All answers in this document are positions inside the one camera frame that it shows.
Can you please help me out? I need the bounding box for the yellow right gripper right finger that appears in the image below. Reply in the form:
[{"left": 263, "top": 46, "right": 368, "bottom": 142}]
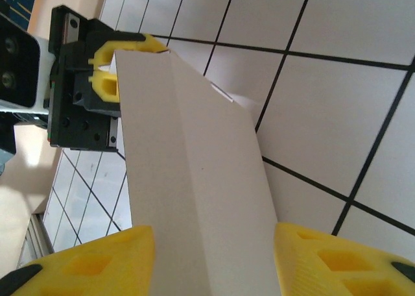
[{"left": 274, "top": 223, "right": 415, "bottom": 296}]

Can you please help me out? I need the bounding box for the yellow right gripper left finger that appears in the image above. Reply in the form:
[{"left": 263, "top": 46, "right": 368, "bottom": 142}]
[{"left": 0, "top": 224, "right": 157, "bottom": 296}]

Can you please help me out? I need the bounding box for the white paper box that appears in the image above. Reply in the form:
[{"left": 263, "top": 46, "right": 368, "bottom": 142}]
[{"left": 110, "top": 48, "right": 283, "bottom": 296}]

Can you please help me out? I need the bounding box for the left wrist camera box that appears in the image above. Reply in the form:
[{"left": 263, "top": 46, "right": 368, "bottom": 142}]
[{"left": 0, "top": 12, "right": 56, "bottom": 115}]

